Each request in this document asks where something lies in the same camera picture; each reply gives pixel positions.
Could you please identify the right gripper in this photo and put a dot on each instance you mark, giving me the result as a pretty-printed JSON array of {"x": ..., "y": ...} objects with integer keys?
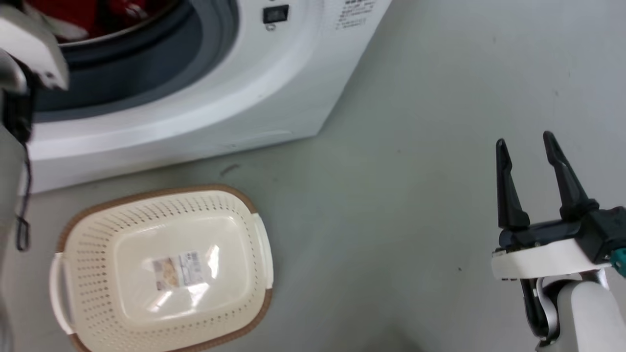
[{"x": 547, "y": 254}]

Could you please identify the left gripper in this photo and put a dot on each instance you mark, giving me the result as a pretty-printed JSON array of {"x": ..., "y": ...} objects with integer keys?
[{"x": 34, "y": 44}]

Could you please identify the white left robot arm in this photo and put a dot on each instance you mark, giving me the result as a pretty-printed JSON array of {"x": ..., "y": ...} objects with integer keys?
[{"x": 7, "y": 234}]

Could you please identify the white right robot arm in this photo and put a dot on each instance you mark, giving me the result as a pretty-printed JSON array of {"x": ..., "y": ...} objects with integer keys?
[{"x": 587, "y": 318}]

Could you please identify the cream perforated laundry basket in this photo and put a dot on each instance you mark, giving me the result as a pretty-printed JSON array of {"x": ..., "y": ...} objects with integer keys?
[{"x": 122, "y": 230}]

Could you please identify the white front-load washing machine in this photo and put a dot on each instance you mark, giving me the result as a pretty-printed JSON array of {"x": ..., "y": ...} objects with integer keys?
[{"x": 254, "y": 88}]

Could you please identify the white garment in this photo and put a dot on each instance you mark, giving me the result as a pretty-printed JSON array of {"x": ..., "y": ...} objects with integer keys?
[{"x": 68, "y": 32}]

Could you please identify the red garment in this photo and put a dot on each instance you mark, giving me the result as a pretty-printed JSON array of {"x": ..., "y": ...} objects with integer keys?
[{"x": 73, "y": 12}]

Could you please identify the grey rubber door gasket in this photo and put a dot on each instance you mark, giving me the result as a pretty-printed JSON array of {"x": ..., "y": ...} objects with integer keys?
[{"x": 146, "y": 73}]

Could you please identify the black door latch socket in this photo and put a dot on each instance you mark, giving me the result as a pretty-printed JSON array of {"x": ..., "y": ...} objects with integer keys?
[{"x": 275, "y": 14}]

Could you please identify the paper product sticker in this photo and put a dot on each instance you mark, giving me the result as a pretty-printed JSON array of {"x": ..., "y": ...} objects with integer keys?
[{"x": 178, "y": 270}]

